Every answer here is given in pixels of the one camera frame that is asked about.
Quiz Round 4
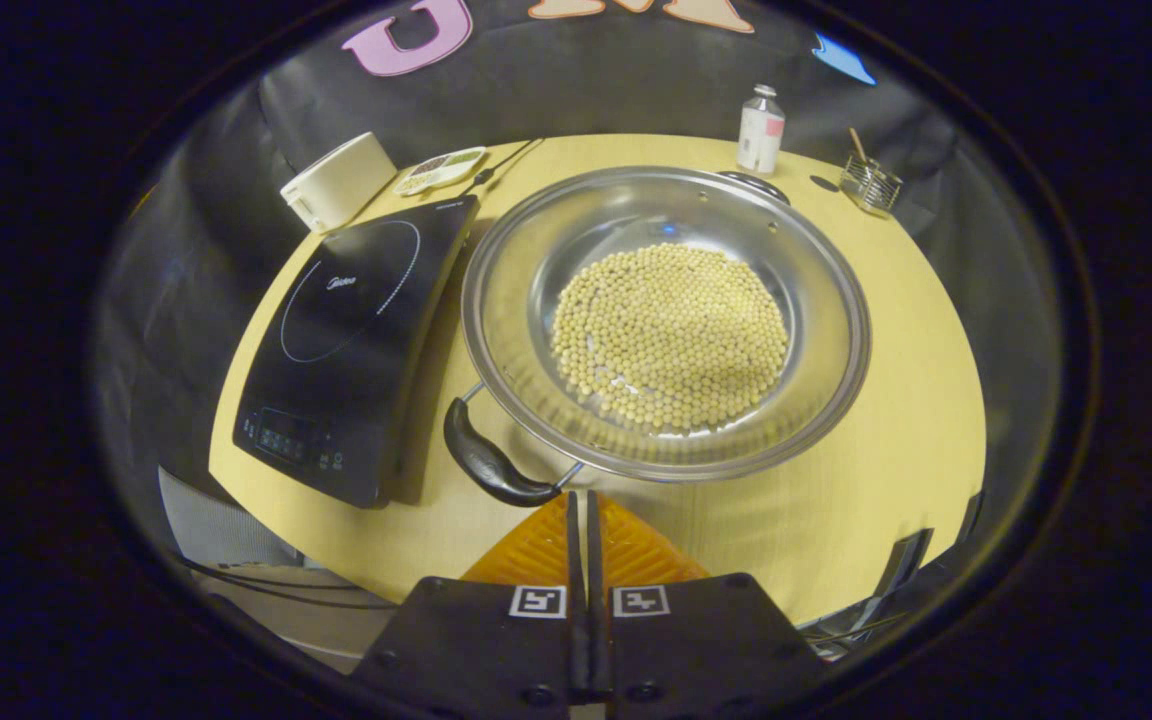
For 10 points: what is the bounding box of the steel pot with black handles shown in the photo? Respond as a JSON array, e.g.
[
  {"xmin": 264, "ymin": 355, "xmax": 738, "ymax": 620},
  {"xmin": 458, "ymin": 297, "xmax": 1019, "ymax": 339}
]
[{"xmin": 443, "ymin": 165, "xmax": 874, "ymax": 508}]

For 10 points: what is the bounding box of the clear bottle with pink label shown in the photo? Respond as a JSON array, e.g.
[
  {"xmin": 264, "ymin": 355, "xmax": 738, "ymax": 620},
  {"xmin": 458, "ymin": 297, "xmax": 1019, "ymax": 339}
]
[{"xmin": 736, "ymin": 84, "xmax": 787, "ymax": 176}]

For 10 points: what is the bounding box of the black induction cooktop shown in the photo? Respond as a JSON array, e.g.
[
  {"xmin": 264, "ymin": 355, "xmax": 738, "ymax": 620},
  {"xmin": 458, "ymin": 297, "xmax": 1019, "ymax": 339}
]
[{"xmin": 232, "ymin": 195, "xmax": 482, "ymax": 509}]

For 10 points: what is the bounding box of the metal wire holder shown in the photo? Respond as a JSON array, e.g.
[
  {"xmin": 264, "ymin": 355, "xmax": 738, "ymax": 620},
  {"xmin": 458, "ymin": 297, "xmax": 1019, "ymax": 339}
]
[{"xmin": 839, "ymin": 155, "xmax": 904, "ymax": 219}]

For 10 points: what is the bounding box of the black floor cable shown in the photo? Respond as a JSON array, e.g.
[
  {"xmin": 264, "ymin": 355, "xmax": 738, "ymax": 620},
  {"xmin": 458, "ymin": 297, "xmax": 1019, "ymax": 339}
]
[{"xmin": 176, "ymin": 555, "xmax": 402, "ymax": 611}]

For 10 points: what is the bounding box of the pile of soybeans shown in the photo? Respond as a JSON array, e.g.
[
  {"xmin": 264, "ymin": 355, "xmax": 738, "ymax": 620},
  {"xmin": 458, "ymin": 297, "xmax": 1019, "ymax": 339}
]
[{"xmin": 549, "ymin": 243, "xmax": 790, "ymax": 436}]

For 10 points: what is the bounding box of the grey ribbed panel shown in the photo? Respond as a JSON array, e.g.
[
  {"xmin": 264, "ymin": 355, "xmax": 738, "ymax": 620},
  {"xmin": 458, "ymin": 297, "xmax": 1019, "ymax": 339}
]
[{"xmin": 158, "ymin": 467, "xmax": 302, "ymax": 568}]

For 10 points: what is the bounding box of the divided seasoning dish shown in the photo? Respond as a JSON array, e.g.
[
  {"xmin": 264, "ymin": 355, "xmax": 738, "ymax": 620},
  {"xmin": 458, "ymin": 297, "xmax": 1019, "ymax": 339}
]
[{"xmin": 393, "ymin": 146, "xmax": 488, "ymax": 197}]

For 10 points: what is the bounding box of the thin black cable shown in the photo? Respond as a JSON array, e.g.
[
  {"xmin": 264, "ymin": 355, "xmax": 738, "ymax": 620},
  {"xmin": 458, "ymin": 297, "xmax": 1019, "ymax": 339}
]
[{"xmin": 471, "ymin": 138, "xmax": 545, "ymax": 191}]

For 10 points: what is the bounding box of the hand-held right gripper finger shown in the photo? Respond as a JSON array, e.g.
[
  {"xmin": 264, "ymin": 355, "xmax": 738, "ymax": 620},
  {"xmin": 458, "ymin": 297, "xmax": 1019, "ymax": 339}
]
[
  {"xmin": 586, "ymin": 490, "xmax": 827, "ymax": 720},
  {"xmin": 351, "ymin": 490, "xmax": 592, "ymax": 720}
]

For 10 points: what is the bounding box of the white boxy container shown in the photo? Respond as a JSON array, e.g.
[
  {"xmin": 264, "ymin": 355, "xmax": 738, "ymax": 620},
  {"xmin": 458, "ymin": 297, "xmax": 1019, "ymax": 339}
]
[{"xmin": 279, "ymin": 132, "xmax": 399, "ymax": 234}]

